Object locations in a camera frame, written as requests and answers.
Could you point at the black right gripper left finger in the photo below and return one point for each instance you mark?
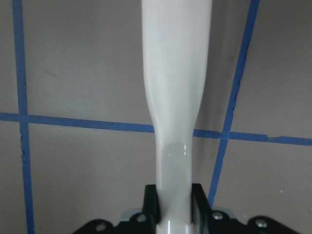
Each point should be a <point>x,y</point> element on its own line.
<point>151,202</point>

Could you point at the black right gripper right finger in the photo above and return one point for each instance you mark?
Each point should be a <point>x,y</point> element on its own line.
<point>200,205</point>

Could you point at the white hand brush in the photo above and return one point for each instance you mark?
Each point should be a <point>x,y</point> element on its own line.
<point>175,40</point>

